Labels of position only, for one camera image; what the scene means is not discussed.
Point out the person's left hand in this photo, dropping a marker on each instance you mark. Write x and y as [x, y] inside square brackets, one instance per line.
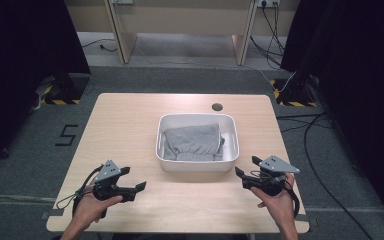
[88, 210]

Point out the stand base with hazard tape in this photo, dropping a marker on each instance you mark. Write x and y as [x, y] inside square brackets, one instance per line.
[63, 91]
[295, 95]

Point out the white power strip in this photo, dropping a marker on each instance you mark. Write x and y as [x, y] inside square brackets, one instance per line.
[268, 2]

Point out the grey pants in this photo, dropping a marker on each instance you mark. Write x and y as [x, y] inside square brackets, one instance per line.
[193, 141]

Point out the person's right hand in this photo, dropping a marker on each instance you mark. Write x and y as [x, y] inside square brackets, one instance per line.
[280, 208]

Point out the beige wooden desk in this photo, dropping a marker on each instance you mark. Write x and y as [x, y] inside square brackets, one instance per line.
[180, 16]

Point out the black curtain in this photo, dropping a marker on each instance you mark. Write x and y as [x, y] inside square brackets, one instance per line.
[360, 83]
[23, 66]

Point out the white plastic bin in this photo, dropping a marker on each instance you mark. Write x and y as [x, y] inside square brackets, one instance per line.
[196, 166]

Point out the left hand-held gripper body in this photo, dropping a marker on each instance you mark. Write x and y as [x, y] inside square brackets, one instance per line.
[110, 171]

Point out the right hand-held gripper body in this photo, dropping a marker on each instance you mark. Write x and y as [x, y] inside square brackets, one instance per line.
[276, 165]

